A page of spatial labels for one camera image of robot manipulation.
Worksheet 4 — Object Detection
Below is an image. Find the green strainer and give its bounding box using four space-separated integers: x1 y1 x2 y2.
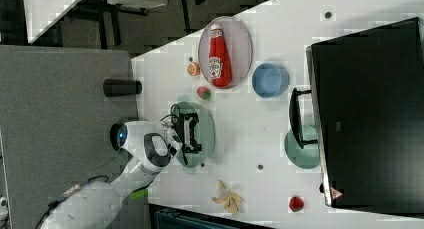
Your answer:
170 95 216 173

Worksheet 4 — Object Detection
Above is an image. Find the orange slice toy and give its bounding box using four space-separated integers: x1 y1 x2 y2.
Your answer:
187 61 200 76

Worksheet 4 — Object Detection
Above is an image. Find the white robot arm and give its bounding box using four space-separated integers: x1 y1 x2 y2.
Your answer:
35 113 199 229

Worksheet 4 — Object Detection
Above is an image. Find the red ketchup bottle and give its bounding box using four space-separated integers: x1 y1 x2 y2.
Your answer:
208 24 232 88

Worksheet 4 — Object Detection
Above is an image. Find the grey round plate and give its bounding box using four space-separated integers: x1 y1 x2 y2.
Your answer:
198 16 253 88

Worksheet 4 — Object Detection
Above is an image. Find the green mug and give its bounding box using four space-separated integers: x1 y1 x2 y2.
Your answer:
284 125 320 169

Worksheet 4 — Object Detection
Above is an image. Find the small red fruit toy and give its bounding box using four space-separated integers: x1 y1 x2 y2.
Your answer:
289 196 304 212

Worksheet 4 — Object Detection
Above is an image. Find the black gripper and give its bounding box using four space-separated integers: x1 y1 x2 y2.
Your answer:
174 113 202 153

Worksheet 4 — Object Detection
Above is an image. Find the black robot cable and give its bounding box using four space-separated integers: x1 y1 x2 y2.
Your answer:
159 103 182 125

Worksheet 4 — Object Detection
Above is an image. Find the blue bowl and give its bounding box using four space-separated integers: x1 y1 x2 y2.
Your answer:
252 63 290 98

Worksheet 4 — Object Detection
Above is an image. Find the strawberry toy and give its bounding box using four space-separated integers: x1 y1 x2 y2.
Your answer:
197 86 211 100

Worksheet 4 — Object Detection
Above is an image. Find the black toaster oven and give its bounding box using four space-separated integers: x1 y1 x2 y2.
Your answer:
289 17 424 218

